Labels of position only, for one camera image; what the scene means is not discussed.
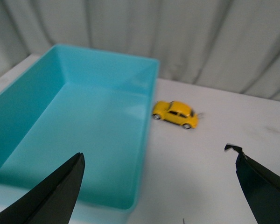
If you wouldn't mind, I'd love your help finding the turquoise plastic bin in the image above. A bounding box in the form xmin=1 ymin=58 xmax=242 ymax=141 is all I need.
xmin=0 ymin=45 xmax=159 ymax=224

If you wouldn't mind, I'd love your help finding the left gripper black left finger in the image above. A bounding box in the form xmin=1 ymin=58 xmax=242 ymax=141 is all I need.
xmin=0 ymin=153 xmax=85 ymax=224

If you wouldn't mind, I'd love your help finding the white pleated curtain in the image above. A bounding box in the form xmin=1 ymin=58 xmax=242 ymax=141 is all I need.
xmin=0 ymin=0 xmax=280 ymax=101

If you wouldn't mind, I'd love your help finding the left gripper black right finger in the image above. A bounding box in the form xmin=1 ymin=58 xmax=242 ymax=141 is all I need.
xmin=224 ymin=144 xmax=280 ymax=224

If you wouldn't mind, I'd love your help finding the yellow beetle toy car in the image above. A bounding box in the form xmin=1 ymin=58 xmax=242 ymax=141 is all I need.
xmin=152 ymin=101 xmax=199 ymax=129

